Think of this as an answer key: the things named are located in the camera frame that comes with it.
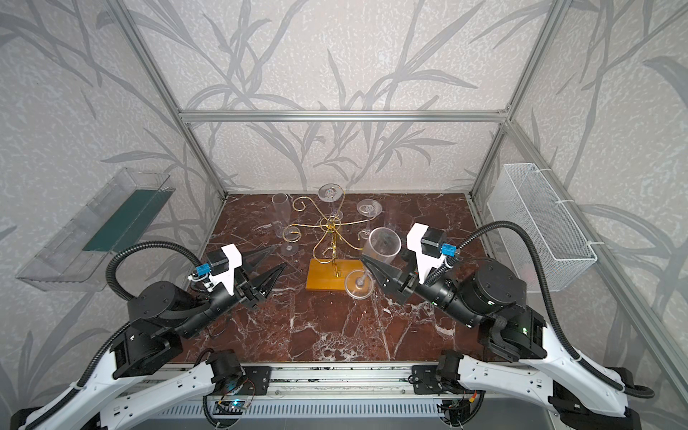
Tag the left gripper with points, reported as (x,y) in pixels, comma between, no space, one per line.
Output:
(243,288)

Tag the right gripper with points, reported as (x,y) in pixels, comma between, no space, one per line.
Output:
(405,279)

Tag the wine glass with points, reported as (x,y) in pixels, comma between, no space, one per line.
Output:
(383,245)
(391,214)
(332,195)
(369,209)
(290,236)
(282,209)

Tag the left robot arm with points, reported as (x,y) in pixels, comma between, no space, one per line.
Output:
(160,319)

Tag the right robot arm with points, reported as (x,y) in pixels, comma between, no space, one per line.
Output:
(535,366)

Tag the yellow wooden rack base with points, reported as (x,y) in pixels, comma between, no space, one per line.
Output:
(329,276)

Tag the green circuit board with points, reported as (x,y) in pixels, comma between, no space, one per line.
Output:
(233,407)

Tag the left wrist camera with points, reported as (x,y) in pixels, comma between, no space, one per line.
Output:
(219,272)

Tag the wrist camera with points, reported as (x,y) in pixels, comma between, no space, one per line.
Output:
(431,249)
(219,272)

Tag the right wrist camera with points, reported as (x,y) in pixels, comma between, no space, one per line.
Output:
(431,249)

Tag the gold wire glass rack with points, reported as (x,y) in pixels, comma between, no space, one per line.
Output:
(330,228)

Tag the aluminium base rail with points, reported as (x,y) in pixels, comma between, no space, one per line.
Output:
(397,380)

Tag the white wire mesh basket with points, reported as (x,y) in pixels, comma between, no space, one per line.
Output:
(522,195)

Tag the clear plastic wall shelf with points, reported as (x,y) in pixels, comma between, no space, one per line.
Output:
(75,259)

